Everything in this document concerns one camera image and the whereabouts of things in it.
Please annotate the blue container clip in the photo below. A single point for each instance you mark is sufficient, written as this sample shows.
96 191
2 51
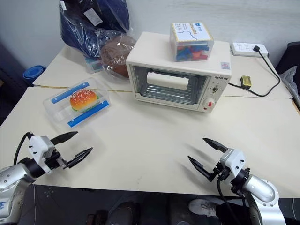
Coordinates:
70 92
89 113

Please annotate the toy hamburger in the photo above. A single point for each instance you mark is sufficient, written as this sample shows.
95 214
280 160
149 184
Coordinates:
83 99

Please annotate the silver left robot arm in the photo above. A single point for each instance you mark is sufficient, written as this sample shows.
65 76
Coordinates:
11 178

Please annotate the cream toaster oven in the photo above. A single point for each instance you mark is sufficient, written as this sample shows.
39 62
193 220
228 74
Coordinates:
154 54

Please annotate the crumpled clear plastic bag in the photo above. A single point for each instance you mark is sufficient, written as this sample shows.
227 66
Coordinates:
293 82

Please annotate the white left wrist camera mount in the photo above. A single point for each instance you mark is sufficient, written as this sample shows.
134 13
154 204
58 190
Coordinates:
38 146

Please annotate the brown round item in plastic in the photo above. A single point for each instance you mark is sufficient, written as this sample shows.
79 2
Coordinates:
114 54

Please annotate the black power plug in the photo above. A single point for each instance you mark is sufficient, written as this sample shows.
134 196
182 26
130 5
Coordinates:
256 48

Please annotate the navy bag in plastic wrap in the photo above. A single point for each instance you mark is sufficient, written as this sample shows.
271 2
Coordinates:
79 30

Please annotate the small clear box blue contents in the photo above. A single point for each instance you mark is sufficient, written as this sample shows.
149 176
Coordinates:
93 65

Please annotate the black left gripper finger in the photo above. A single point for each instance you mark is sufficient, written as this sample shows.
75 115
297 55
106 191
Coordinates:
79 157
64 137

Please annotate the black object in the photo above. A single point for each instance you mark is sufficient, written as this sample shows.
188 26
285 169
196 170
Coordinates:
289 56

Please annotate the white shoe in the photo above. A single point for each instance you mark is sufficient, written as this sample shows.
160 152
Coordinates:
201 207

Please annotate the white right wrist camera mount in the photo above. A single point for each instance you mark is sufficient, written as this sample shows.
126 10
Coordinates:
233 160

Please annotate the white power strip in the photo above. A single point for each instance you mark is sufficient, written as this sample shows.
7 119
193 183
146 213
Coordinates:
243 49

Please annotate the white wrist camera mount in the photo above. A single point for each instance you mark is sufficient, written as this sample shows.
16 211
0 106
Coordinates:
38 146
233 160

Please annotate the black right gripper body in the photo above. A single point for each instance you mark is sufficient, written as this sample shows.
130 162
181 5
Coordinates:
222 174

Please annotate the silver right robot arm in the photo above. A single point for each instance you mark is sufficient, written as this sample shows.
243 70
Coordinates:
262 187

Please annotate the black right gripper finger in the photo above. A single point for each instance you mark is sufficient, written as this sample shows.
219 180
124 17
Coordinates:
200 166
216 145

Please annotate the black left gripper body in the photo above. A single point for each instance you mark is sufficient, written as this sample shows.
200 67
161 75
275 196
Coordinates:
53 160

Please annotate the clear box of coloured blocks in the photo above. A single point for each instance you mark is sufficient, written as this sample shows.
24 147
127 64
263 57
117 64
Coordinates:
191 42

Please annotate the clear container with blue clips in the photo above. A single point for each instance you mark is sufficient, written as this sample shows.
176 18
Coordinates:
58 112

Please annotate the yellow black small device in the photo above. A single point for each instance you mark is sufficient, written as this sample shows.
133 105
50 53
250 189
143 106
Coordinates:
246 81

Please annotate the dark shoe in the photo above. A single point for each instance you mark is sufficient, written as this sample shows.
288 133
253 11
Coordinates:
124 213

